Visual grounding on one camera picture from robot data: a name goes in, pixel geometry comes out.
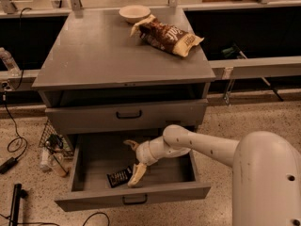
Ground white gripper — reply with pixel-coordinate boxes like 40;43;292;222
123;137;166;187

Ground dark rxbar chocolate bar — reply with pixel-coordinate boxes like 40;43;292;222
107;167;133;188

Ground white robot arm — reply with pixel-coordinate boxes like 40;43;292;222
124;124;301;226

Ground open grey lower drawer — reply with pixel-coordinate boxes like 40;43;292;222
55;130;211;212

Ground closed grey upper drawer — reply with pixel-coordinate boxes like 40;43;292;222
46;99;208;135

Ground grey drawer cabinet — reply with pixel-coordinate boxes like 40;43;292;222
32;7;217;137

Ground black stand pole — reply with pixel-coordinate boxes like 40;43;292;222
8;184;28;226

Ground brown chip bag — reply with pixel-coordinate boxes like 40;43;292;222
130;14;203;57

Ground white ceramic bowl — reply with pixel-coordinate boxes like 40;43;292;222
119;5;151;24

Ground clear plastic bottle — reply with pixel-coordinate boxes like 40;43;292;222
0;47;21;77

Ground black drawer handle upper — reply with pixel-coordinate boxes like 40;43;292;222
116;110;143;120

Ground black drawer handle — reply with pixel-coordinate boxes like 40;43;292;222
116;110;143;120
122;194;148;205

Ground black drawer handle lower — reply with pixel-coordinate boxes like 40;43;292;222
122;194;148;205

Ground wire mesh basket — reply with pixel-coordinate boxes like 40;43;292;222
39;121;74;159

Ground black power cable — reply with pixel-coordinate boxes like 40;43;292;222
0;91;29;175

